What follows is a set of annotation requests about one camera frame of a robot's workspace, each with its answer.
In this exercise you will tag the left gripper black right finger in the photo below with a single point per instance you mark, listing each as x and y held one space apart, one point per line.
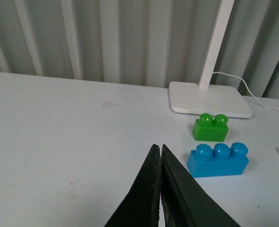
185 203

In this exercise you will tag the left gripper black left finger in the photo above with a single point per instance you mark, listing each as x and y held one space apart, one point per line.
140 207

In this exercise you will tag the blue three-stud block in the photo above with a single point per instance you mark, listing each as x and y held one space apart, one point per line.
221 160

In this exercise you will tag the green two-stud block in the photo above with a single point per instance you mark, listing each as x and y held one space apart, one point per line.
208 128

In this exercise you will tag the white desk lamp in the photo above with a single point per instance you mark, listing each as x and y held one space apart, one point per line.
192 98

